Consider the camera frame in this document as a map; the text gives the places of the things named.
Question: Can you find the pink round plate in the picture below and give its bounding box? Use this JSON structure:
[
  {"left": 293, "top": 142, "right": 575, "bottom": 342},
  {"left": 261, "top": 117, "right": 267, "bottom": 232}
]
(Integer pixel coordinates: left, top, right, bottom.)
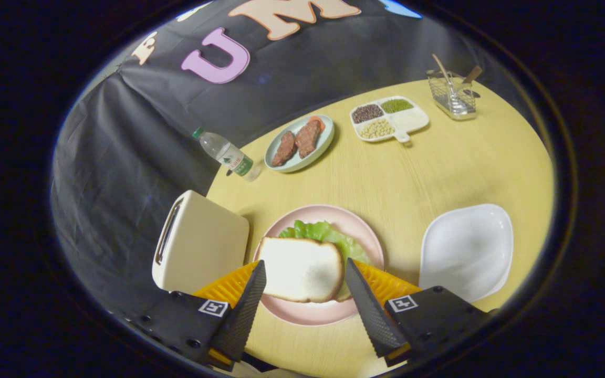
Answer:
[{"left": 253, "top": 204, "right": 385, "bottom": 327}]

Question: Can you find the plain white bread slice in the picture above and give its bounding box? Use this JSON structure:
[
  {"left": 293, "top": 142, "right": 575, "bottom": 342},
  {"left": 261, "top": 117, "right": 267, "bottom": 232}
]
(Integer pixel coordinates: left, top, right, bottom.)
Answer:
[{"left": 257, "top": 237, "right": 345, "bottom": 303}]

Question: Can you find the white square plate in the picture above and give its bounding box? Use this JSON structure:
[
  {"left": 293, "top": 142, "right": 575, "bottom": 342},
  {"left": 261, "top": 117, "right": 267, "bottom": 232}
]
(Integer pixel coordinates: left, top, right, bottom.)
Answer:
[{"left": 419, "top": 204, "right": 514, "bottom": 303}]

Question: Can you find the clear plastic water bottle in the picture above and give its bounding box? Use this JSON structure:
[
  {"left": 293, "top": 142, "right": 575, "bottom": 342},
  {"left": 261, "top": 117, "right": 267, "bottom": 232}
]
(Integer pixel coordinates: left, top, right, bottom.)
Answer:
[{"left": 192, "top": 127, "right": 262, "bottom": 182}]

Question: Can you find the pale green oval plate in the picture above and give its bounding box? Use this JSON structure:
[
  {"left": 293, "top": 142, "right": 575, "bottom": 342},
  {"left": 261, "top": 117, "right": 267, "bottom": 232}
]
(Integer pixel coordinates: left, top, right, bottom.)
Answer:
[{"left": 264, "top": 114, "right": 335, "bottom": 173}]

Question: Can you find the wire mesh utensil basket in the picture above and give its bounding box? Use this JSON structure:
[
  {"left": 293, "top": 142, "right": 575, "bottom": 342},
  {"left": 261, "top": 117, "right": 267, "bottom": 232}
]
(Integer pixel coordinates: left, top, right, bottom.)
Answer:
[{"left": 426, "top": 70, "right": 477, "bottom": 121}]

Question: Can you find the brown meat patty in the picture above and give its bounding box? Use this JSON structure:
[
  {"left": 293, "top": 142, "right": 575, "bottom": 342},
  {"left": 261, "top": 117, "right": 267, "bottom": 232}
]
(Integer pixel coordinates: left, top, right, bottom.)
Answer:
[
  {"left": 295, "top": 120, "right": 322, "bottom": 159},
  {"left": 272, "top": 131, "right": 297, "bottom": 167}
]

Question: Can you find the pile of green beans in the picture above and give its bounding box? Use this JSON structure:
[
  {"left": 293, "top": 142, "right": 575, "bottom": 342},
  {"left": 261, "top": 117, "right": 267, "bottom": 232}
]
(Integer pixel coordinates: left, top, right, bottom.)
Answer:
[{"left": 381, "top": 99, "right": 414, "bottom": 114}]

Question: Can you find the wooden handled utensil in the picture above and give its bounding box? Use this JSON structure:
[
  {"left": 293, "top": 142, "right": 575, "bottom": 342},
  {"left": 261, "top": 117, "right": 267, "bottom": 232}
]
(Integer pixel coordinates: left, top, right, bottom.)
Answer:
[
  {"left": 432, "top": 54, "right": 455, "bottom": 100},
  {"left": 460, "top": 65, "right": 483, "bottom": 87}
]

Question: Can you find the white divided dish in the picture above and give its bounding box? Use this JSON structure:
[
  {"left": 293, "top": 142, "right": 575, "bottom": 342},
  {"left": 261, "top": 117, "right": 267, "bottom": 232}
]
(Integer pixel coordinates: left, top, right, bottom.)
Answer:
[{"left": 349, "top": 96, "right": 430, "bottom": 143}]

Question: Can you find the cream toaster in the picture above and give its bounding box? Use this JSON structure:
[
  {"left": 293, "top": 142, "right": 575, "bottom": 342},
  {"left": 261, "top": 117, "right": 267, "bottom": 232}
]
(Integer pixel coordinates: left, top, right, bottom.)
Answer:
[{"left": 152, "top": 190, "right": 250, "bottom": 295}]

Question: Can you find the pile of pale soybeans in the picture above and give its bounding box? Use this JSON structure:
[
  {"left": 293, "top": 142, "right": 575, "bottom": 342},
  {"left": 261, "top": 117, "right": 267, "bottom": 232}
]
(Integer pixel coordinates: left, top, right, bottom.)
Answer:
[{"left": 359, "top": 118, "right": 395, "bottom": 139}]

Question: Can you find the green lettuce leaf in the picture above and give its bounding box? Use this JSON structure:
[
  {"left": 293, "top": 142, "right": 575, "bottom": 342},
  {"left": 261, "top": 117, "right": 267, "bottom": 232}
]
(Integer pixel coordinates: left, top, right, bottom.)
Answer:
[{"left": 279, "top": 220, "right": 371, "bottom": 302}]

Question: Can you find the pile of dark beans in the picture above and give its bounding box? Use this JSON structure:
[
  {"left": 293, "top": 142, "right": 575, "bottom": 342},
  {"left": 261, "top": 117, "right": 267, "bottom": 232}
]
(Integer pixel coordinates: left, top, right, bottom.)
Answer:
[{"left": 352, "top": 104, "right": 384, "bottom": 124}]

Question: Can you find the black backdrop cloth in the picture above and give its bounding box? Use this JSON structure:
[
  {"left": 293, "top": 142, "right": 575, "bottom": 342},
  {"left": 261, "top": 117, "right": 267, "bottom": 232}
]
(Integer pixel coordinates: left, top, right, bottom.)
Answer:
[{"left": 50, "top": 0, "right": 524, "bottom": 316}]

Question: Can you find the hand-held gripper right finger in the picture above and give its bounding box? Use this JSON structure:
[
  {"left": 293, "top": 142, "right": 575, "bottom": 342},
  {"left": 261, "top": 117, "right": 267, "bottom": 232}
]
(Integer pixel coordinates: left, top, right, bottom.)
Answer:
[{"left": 345, "top": 257, "right": 492, "bottom": 368}]

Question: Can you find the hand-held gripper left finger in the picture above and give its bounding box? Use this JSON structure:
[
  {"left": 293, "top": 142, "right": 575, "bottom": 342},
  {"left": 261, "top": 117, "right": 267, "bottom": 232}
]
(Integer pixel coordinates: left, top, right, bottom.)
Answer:
[{"left": 134, "top": 260, "right": 267, "bottom": 368}]

